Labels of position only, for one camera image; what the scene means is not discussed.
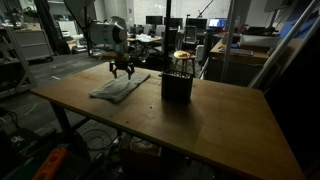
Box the orange tool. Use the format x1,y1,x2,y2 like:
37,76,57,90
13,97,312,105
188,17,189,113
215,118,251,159
32,147,70,180

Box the silver vertical post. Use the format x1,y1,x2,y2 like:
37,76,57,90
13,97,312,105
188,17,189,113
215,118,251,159
220,0,240,83

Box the grey drawer cabinet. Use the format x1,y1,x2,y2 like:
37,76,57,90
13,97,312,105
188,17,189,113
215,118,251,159
13,28,55,62

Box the diagonal aluminium frame bars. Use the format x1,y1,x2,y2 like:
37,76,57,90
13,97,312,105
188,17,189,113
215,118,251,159
248,0,320,91

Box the wide dark monitor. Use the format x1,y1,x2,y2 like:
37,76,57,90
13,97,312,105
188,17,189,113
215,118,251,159
185,17,209,31

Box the black table leg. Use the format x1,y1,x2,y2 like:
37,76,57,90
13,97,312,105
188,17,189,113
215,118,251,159
49,101,75,143

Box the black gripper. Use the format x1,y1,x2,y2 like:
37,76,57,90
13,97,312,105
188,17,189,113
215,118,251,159
109,53,136,81

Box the black mesh box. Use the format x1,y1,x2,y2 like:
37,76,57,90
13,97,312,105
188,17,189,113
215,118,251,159
161,69,194,103

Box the monitor with blue screen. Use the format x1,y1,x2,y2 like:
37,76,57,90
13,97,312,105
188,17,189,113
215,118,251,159
208,17,229,29

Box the metal shelf rack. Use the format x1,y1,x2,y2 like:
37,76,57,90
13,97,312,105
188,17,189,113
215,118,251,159
0,24,38,100

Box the small dark monitor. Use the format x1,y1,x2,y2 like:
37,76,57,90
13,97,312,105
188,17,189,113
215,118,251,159
145,15,165,26

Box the grey keyboard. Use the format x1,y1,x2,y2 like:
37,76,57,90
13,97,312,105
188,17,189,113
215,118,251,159
218,47,255,57

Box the black vertical pole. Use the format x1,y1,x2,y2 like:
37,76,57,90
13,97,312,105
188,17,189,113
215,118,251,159
163,0,173,72

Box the grey knitted towel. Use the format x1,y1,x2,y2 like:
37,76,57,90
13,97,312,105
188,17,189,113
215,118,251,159
88,72,152,104

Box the large cardboard box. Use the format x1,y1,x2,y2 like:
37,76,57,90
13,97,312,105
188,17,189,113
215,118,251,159
118,133,164,173

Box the round wooden stool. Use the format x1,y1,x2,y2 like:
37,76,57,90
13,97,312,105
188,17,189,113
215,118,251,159
172,49,198,76

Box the wooden workbench with drawers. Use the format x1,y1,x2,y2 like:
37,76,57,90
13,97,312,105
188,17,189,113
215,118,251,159
209,37,272,88

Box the thin floor cable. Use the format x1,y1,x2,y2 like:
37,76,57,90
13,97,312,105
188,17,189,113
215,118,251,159
80,127,118,152

